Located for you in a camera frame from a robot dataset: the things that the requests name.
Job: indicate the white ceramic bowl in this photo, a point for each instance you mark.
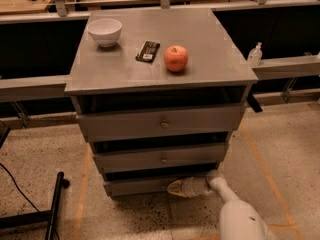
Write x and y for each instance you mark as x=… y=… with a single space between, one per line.
x=106 y=32

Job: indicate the grey middle drawer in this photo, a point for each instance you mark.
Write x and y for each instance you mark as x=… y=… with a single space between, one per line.
x=160 y=158

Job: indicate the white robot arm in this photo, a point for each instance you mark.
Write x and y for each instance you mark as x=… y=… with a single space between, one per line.
x=238 y=220

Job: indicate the black metal stand base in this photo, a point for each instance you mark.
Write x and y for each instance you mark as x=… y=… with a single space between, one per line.
x=49 y=217

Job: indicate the clear hand sanitizer bottle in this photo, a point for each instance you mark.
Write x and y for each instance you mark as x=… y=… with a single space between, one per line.
x=255 y=55

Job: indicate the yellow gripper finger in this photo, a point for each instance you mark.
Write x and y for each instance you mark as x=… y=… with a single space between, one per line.
x=177 y=193
x=175 y=186

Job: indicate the grey wooden drawer cabinet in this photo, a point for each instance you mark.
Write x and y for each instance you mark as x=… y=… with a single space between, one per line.
x=104 y=80

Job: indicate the grey drawer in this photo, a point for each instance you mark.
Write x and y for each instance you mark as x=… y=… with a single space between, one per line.
x=160 y=158
x=160 y=122
x=150 y=180

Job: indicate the black chocolate bar wrapper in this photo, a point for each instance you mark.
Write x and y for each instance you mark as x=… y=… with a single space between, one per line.
x=148 y=52

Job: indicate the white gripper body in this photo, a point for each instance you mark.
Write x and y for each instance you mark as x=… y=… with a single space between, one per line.
x=194 y=186

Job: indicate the grey bottom drawer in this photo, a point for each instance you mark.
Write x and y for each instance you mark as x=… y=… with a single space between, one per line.
x=150 y=180

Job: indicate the red apple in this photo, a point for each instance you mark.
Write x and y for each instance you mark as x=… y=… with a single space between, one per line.
x=176 y=58

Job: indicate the grey metal rail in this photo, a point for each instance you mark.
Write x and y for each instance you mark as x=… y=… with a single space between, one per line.
x=48 y=87

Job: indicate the grey top drawer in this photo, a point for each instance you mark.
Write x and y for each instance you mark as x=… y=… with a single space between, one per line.
x=160 y=122

